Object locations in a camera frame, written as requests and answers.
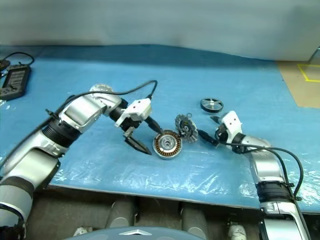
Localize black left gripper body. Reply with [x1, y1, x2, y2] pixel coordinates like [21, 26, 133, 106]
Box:
[120, 115, 151, 138]

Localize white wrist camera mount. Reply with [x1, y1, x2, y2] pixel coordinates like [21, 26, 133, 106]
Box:
[217, 110, 244, 144]
[114, 98, 153, 128]

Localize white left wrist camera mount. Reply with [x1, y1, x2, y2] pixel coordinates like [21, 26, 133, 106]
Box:
[114, 98, 153, 128]

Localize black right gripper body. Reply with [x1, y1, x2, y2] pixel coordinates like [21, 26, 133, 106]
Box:
[214, 123, 230, 146]

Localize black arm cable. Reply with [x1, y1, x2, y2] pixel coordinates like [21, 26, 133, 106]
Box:
[0, 79, 159, 171]
[219, 139, 305, 201]

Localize silver notched motor lid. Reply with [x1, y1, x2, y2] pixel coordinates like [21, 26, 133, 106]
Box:
[174, 113, 199, 145]

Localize grey rounded cylinder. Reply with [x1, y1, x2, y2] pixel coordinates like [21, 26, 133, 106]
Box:
[181, 202, 210, 236]
[106, 199, 136, 230]

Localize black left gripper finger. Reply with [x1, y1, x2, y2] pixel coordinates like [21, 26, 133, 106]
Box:
[122, 127, 153, 156]
[144, 116, 163, 134]

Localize black handheld controller box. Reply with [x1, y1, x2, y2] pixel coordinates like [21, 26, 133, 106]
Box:
[0, 63, 32, 102]

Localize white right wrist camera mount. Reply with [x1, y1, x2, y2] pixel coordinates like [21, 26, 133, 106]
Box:
[217, 110, 244, 144]

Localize black controller cable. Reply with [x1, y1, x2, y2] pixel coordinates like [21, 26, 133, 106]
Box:
[0, 51, 35, 76]

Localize blue table mat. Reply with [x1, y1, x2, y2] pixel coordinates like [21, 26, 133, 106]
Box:
[0, 44, 320, 213]

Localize black spoked rotor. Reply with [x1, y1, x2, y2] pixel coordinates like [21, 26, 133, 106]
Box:
[200, 96, 225, 114]

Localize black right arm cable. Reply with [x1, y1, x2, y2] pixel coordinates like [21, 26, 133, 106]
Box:
[219, 139, 305, 201]

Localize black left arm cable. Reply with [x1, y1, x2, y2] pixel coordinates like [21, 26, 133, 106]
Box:
[0, 79, 159, 171]

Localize silver motor housing copper windings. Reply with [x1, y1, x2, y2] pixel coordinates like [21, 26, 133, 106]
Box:
[152, 129, 183, 160]

